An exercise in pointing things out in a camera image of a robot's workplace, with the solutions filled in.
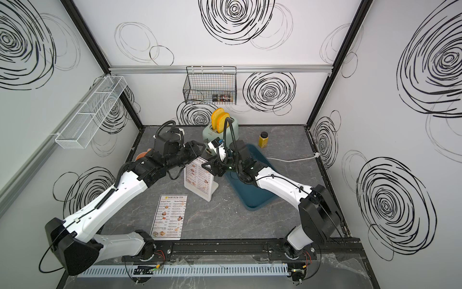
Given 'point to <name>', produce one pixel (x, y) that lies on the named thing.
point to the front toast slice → (221, 122)
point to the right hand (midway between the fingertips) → (206, 162)
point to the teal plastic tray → (252, 196)
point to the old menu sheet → (169, 218)
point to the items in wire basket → (222, 97)
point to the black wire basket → (210, 85)
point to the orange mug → (142, 155)
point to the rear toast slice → (215, 115)
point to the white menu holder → (213, 186)
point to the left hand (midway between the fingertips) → (204, 147)
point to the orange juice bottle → (263, 139)
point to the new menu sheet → (197, 176)
